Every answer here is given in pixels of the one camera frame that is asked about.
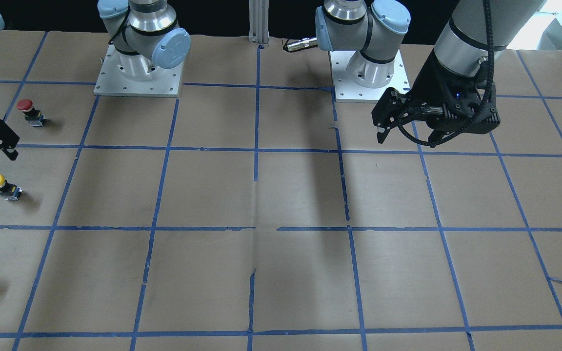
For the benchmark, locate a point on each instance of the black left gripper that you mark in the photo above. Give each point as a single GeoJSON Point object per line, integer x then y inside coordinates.
{"type": "Point", "coordinates": [431, 82]}

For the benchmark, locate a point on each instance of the yellow push button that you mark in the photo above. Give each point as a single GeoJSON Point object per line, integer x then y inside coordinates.
{"type": "Point", "coordinates": [9, 191]}

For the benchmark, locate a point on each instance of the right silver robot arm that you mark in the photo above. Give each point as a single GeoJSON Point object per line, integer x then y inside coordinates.
{"type": "Point", "coordinates": [148, 28]}

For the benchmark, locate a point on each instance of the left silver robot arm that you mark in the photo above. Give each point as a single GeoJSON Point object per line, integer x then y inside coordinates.
{"type": "Point", "coordinates": [477, 31]}

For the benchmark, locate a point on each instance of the red push button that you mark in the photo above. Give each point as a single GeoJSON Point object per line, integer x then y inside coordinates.
{"type": "Point", "coordinates": [32, 116]}

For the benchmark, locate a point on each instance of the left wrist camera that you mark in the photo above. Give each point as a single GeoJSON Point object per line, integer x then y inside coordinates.
{"type": "Point", "coordinates": [465, 104]}

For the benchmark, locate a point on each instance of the aluminium frame post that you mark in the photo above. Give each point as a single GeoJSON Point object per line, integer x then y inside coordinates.
{"type": "Point", "coordinates": [258, 21]}

